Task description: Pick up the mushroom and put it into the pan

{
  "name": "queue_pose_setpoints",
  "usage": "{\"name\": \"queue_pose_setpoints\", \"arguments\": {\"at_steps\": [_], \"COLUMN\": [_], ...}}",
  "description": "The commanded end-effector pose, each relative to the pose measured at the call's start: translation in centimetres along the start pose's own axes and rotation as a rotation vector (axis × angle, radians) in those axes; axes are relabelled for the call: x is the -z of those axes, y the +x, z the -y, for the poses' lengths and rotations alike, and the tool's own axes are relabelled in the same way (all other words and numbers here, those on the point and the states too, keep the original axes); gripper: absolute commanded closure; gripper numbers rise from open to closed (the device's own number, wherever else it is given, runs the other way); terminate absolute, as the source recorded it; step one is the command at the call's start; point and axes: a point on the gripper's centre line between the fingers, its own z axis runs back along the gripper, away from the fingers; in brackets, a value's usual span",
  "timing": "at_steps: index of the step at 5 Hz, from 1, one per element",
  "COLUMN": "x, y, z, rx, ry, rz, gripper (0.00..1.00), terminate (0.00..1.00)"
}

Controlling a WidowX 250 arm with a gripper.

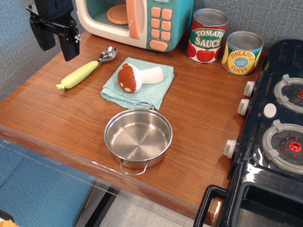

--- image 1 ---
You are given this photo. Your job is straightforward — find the pineapple slices can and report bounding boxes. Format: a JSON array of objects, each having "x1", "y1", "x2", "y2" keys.
[{"x1": 222, "y1": 31, "x2": 264, "y2": 75}]

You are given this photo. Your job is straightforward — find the stainless steel pan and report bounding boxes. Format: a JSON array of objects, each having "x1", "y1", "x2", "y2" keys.
[{"x1": 104, "y1": 102, "x2": 173, "y2": 176}]

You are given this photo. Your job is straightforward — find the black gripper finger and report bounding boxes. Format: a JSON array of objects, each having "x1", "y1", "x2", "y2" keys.
[
  {"x1": 58, "y1": 34, "x2": 80, "y2": 61},
  {"x1": 30, "y1": 20, "x2": 56, "y2": 51}
]

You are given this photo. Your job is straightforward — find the toy microwave teal and cream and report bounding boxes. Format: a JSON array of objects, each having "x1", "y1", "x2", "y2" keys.
[{"x1": 76, "y1": 0, "x2": 194, "y2": 52}]

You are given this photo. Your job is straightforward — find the black toy stove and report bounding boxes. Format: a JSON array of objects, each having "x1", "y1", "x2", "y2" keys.
[{"x1": 194, "y1": 39, "x2": 303, "y2": 227}]

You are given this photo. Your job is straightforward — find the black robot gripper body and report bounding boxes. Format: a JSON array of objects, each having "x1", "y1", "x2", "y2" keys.
[{"x1": 26, "y1": 0, "x2": 79, "y2": 36}]

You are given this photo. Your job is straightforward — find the spoon with green handle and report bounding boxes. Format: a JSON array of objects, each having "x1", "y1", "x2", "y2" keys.
[{"x1": 56, "y1": 46, "x2": 117, "y2": 89}]

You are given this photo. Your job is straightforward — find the tomato sauce can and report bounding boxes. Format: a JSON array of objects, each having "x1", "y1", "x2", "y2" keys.
[{"x1": 187, "y1": 8, "x2": 229, "y2": 63}]

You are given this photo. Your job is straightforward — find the plush brown white mushroom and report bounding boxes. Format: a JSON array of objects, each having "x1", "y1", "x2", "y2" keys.
[{"x1": 117, "y1": 63, "x2": 164, "y2": 93}]

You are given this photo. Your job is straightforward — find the light blue folded cloth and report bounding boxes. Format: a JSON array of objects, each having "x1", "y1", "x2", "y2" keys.
[{"x1": 100, "y1": 57, "x2": 175, "y2": 111}]

